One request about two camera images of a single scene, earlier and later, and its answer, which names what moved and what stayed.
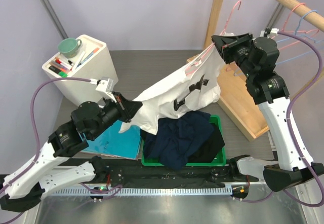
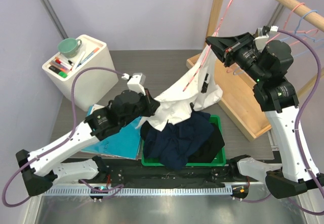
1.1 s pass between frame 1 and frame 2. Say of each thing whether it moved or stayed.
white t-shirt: moved
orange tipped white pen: stayed
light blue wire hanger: moved
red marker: stayed
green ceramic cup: stayed
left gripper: moved
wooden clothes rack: stayed
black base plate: stayed
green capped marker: stayed
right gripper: stayed
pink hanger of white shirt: moved
